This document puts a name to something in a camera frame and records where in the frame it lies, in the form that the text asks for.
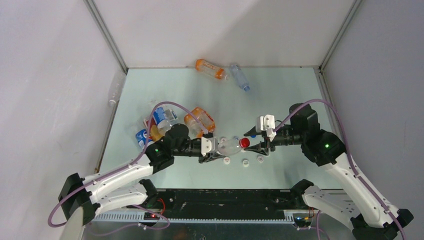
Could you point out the white cap front right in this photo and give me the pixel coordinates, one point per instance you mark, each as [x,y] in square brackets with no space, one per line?
[260,158]

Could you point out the red yellow label tea bottle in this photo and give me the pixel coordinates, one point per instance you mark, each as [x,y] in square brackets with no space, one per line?
[154,132]

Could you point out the Pepsi bottle blue label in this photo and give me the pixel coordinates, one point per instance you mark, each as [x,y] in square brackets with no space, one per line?
[161,119]

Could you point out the large orange label bottle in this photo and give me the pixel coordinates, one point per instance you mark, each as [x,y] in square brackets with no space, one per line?
[198,121]

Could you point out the slim orange label bottle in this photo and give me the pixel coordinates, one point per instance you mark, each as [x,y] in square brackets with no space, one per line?
[210,69]

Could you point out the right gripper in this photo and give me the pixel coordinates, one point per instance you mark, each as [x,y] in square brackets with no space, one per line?
[261,148]

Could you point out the clear bluish water bottle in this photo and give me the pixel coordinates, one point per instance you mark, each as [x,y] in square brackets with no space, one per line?
[239,77]

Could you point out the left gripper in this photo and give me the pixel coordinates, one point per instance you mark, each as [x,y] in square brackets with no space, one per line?
[206,156]

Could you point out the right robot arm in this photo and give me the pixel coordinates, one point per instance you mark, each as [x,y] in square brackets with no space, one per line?
[369,215]

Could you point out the white cap front middle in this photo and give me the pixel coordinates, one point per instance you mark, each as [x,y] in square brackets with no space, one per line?
[245,163]

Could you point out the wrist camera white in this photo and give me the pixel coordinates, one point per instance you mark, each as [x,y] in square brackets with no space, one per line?
[266,123]
[208,145]

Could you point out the clear bottle by wall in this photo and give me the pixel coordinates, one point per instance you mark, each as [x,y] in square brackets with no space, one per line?
[115,89]

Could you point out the Nongfu Spring red label bottle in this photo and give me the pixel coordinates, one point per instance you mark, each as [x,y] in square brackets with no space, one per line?
[231,147]

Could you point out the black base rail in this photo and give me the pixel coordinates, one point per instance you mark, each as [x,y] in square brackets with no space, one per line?
[225,204]

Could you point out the red bottle cap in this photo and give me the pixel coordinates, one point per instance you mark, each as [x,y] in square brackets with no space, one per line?
[244,143]

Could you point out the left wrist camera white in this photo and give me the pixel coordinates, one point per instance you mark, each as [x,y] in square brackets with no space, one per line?
[208,145]

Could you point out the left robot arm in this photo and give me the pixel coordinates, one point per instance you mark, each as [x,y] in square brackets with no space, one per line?
[128,184]

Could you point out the Pepsi bottle lower left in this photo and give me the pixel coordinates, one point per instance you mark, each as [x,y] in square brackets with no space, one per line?
[142,138]

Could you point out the white cap front left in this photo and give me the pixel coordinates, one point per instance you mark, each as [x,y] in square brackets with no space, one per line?
[226,160]

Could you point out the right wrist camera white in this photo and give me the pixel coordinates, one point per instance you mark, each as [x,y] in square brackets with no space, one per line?
[266,123]

